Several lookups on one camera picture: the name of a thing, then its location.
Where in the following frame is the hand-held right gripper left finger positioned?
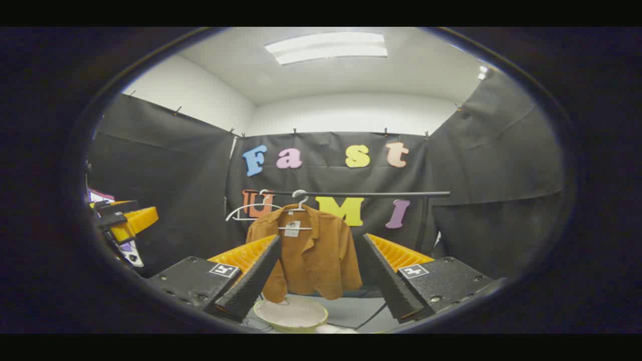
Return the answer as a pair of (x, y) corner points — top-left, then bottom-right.
(147, 234), (282, 323)

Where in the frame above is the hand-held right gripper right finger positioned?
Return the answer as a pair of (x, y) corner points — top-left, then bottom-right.
(361, 233), (502, 323)

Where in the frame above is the white round laundry hamper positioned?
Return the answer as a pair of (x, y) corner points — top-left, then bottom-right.
(253, 298), (329, 334)

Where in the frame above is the brown jacket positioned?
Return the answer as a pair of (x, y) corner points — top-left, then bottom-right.
(245, 203), (363, 304)

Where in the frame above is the white plastic hanger with tape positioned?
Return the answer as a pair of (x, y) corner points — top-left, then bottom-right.
(277, 190), (312, 231)

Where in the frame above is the black backdrop cloth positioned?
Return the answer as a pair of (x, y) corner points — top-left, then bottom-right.
(88, 68), (565, 281)

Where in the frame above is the ceiling light panel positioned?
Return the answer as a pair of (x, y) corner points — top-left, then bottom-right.
(264, 32), (388, 66)

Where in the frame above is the black clothes rail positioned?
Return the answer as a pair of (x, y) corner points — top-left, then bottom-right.
(243, 190), (451, 197)

